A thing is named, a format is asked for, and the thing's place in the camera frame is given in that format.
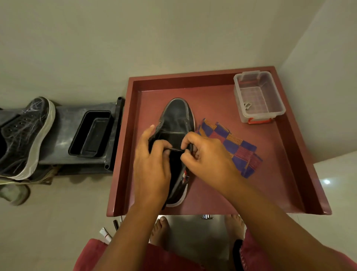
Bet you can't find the person's left hand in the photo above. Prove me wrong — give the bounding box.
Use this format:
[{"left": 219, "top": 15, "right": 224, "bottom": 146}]
[{"left": 133, "top": 125, "right": 173, "bottom": 208}]

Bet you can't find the person's right hand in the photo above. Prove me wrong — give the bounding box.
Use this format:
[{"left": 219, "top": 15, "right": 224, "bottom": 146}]
[{"left": 180, "top": 132, "right": 246, "bottom": 196}]

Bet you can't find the black slip-on shoe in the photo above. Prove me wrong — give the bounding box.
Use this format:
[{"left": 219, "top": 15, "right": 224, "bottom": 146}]
[{"left": 148, "top": 98, "right": 196, "bottom": 209}]

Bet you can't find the person's right forearm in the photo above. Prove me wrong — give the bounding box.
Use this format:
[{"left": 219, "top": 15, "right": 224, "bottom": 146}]
[{"left": 223, "top": 179, "right": 357, "bottom": 271}]

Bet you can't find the person's left forearm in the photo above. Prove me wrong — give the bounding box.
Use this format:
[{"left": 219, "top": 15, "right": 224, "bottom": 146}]
[{"left": 93, "top": 200, "right": 165, "bottom": 271}]

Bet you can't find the blue red checked cloth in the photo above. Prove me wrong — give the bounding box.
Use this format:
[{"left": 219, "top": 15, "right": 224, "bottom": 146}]
[{"left": 197, "top": 118, "right": 263, "bottom": 179}]

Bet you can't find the dark red tray table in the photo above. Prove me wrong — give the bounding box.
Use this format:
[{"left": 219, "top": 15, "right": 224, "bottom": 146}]
[{"left": 106, "top": 66, "right": 332, "bottom": 218}]

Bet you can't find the black rectangular plastic tray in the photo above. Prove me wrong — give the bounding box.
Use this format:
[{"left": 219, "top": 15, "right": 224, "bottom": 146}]
[{"left": 68, "top": 111, "right": 113, "bottom": 158}]

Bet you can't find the person's left foot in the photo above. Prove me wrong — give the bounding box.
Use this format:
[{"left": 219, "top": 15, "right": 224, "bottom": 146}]
[{"left": 150, "top": 216, "right": 169, "bottom": 249}]

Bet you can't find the person's foot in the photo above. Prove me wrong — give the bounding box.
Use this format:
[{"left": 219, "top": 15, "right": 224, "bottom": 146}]
[
  {"left": 150, "top": 216, "right": 169, "bottom": 249},
  {"left": 224, "top": 214, "right": 246, "bottom": 244}
]

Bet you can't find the person's right foot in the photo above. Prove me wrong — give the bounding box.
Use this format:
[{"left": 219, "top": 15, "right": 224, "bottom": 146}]
[{"left": 224, "top": 214, "right": 246, "bottom": 244}]

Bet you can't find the dark grey shoe rack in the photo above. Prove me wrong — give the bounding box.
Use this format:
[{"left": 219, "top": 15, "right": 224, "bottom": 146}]
[{"left": 0, "top": 97, "right": 125, "bottom": 177}]

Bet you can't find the clear plastic storage box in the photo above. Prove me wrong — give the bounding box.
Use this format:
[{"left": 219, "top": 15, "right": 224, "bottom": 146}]
[{"left": 233, "top": 70, "right": 287, "bottom": 125}]

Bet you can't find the white tube with red band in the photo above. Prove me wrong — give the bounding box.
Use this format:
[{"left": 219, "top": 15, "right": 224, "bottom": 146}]
[{"left": 99, "top": 227, "right": 112, "bottom": 244}]

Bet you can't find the shoe with tan sole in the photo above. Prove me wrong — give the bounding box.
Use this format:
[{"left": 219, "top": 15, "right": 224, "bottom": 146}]
[{"left": 0, "top": 165, "right": 61, "bottom": 185}]

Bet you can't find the black sneaker with white sole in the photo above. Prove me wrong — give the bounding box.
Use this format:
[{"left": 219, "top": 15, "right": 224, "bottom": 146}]
[{"left": 0, "top": 97, "right": 56, "bottom": 181}]

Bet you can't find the pale grey shoe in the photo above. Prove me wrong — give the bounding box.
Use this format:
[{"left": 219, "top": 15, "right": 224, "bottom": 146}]
[{"left": 0, "top": 184, "right": 31, "bottom": 207}]

